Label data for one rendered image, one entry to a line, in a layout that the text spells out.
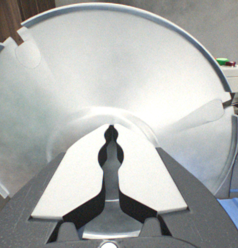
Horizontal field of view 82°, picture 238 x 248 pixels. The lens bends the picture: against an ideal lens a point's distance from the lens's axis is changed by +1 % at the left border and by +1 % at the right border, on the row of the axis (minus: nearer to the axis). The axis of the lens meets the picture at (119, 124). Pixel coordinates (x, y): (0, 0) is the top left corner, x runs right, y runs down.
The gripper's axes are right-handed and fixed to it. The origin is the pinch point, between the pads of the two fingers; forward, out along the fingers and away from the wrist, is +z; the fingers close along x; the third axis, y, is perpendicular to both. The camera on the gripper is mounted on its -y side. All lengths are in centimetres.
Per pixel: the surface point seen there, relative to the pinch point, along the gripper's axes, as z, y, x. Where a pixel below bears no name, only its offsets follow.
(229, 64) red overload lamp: 18.1, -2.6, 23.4
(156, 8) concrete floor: 80, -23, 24
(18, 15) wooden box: 45, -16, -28
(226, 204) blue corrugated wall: 72, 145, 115
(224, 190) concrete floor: 79, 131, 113
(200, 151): 1.0, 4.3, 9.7
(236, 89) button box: 16.8, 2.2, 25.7
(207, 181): 0.4, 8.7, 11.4
